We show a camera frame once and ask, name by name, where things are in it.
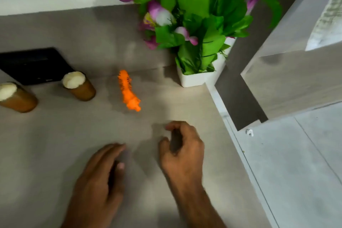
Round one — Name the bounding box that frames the person's left hand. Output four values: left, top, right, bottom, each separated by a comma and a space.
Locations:
61, 143, 126, 228

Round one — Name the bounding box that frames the person's right hand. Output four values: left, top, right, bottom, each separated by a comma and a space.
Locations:
159, 121, 205, 187

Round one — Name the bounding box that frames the person's right forearm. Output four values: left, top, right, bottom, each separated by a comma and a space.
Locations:
169, 181, 227, 228

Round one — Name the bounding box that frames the orange toy tiger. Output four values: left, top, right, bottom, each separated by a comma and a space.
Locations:
118, 70, 141, 112

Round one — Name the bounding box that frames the white square plant pot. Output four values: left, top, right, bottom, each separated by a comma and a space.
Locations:
176, 37, 236, 88

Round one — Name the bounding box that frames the brown toy cup white foam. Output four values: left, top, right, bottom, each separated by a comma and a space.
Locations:
62, 71, 96, 102
0, 82, 38, 113

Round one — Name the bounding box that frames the artificial flower plant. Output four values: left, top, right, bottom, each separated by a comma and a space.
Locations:
96, 0, 342, 75

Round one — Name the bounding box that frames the black flat box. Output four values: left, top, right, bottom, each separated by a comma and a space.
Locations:
0, 47, 75, 86

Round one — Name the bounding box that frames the grey wooden cabinet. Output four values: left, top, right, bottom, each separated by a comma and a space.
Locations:
214, 0, 342, 131

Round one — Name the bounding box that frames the white paper sheet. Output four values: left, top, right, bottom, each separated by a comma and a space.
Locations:
305, 0, 342, 51

